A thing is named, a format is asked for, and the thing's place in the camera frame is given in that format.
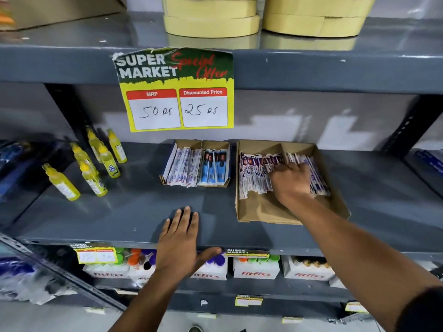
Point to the person's right hand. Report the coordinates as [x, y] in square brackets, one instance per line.
[292, 184]

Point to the person's left hand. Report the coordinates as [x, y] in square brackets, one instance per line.
[176, 248]

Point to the person's left little finger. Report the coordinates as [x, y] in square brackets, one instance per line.
[165, 231]

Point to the person's left middle finger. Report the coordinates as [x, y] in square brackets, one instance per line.
[185, 223]

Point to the person's right fingers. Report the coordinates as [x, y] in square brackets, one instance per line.
[287, 170]

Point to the person's left thumb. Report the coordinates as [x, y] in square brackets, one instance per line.
[209, 254]

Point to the person's right forearm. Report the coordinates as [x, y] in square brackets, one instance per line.
[346, 255]

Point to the person's left forearm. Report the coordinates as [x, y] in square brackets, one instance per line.
[152, 300]

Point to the pile of white purple packets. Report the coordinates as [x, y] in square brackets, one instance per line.
[183, 167]
[254, 176]
[318, 179]

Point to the small yellow price label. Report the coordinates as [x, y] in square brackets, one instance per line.
[95, 255]
[248, 301]
[247, 253]
[356, 307]

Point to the large cardboard tray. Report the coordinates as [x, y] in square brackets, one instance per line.
[263, 210]

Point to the row of blue packets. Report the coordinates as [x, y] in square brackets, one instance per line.
[214, 167]

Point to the person's shoe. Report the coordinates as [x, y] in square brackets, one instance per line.
[196, 329]

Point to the small cardboard tray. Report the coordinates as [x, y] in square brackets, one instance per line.
[204, 145]

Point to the group of yellow bottles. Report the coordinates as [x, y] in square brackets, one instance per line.
[93, 178]

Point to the grey metal shelf unit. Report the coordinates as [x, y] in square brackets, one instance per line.
[311, 65]

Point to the grey angled metal bar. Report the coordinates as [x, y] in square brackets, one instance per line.
[62, 273]

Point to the black perforated shelf upright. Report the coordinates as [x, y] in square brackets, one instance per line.
[67, 110]
[412, 126]

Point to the yellow and green price sign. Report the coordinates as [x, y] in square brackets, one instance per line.
[155, 82]

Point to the blue plastic packages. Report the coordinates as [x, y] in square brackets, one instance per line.
[431, 160]
[20, 162]

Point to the beige tape roll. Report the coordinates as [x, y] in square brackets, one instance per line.
[207, 6]
[311, 27]
[211, 27]
[318, 5]

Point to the clear plastic wrapped packages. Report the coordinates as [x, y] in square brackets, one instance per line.
[24, 280]

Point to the black sleeve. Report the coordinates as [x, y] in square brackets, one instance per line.
[425, 312]

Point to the brown cardboard box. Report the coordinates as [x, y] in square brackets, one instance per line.
[62, 10]

